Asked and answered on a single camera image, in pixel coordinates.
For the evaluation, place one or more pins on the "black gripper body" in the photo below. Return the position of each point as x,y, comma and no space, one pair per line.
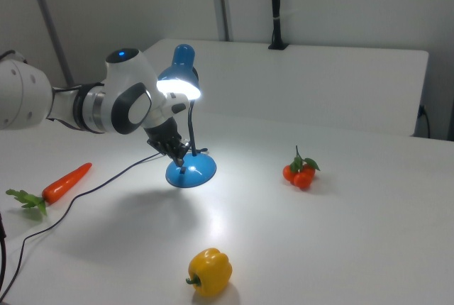
163,134

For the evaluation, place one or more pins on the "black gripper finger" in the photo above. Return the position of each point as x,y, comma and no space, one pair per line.
177,157
184,147

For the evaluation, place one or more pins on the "blue desk lamp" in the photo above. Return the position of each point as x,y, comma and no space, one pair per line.
184,56

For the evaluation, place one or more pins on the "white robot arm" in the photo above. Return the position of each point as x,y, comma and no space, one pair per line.
21,95

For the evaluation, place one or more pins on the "orange toy carrot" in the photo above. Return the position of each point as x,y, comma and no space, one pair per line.
64,184

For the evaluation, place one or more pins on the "yellow toy bell pepper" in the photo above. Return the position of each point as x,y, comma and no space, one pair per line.
209,269

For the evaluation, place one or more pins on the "orange toy tomato cluster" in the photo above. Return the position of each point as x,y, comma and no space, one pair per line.
301,179

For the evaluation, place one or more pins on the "grey metal partition post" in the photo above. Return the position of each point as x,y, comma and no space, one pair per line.
53,28
220,0

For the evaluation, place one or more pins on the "black clamped camera pole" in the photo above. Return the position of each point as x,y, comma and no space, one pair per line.
276,0

